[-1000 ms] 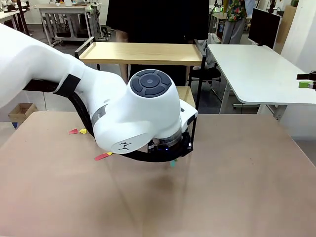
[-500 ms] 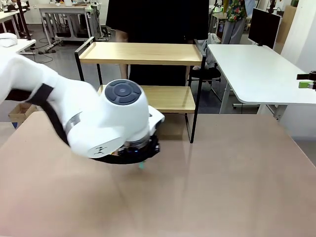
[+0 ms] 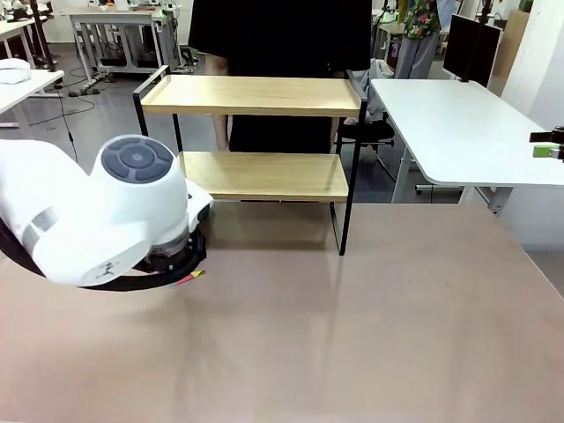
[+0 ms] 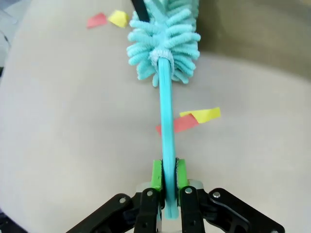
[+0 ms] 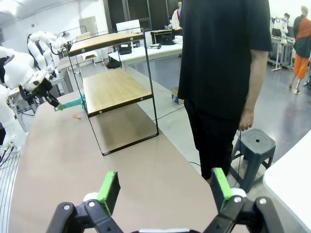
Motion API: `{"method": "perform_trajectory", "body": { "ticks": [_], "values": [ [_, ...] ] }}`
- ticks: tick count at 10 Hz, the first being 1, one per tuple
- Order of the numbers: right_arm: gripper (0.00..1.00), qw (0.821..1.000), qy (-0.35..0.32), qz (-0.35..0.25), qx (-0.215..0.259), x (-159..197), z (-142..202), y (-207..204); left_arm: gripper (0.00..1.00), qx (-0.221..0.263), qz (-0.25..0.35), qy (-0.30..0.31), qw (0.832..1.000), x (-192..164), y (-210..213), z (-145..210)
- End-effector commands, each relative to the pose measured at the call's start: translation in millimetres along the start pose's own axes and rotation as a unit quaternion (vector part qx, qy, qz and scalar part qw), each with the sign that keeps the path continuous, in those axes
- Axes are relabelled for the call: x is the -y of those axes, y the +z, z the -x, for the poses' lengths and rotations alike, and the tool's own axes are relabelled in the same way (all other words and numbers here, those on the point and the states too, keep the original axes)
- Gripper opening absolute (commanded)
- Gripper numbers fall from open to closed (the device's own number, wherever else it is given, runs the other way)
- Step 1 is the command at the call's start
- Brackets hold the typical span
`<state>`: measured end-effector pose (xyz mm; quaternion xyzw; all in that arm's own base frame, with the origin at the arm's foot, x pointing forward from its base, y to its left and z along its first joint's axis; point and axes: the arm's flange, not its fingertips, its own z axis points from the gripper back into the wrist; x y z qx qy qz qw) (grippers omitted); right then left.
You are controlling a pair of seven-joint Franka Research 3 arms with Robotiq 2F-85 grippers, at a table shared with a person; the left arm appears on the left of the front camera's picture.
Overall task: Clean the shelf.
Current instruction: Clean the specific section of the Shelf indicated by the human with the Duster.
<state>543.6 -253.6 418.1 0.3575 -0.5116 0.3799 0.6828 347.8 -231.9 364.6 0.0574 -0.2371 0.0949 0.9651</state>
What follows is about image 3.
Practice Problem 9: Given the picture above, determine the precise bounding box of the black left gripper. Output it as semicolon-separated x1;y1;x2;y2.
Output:
146;246;200;276

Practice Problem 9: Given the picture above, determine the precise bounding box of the two-tier wooden black-framed shelf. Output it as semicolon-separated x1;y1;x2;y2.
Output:
133;64;369;256

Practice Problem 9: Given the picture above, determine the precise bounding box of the person's right forearm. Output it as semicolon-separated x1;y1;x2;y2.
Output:
205;52;230;152

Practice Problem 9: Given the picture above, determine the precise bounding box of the small white table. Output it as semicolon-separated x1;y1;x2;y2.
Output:
0;68;66;129

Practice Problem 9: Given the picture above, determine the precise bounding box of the black office chair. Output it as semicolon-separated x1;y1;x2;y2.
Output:
337;118;397;182

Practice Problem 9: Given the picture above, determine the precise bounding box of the white bundle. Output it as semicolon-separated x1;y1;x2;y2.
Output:
0;56;32;85

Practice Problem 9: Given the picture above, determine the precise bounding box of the grey metal workbench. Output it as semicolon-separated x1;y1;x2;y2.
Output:
68;9;173;85

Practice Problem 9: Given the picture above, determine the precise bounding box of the person in black shirt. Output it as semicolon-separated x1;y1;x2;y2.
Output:
188;0;374;153

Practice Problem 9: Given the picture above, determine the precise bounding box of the black stand pole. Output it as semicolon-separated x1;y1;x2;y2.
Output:
28;0;59;72

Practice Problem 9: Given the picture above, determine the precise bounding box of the grey garment on chair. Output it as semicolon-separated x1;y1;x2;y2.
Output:
354;58;391;127

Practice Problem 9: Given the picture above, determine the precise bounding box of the white background desk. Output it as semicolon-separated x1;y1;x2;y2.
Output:
0;17;52;70

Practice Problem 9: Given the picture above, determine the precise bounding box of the large white table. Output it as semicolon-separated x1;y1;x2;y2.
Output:
369;78;564;217

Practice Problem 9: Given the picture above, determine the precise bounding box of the person in floral shirt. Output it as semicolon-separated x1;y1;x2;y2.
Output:
394;0;443;80

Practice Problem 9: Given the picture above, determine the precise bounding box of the black monitor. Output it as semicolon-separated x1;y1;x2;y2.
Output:
442;12;503;88

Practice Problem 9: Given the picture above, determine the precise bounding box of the black and green clamp fixture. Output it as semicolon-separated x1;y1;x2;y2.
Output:
530;126;564;163

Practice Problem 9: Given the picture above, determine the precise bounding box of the black monitor pole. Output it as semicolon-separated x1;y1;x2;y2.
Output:
459;0;494;85

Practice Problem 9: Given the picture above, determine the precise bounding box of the brown cardboard panel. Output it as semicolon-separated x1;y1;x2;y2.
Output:
489;8;534;96

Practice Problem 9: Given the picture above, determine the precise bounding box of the black floor cable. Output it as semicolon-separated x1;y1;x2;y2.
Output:
52;85;96;162

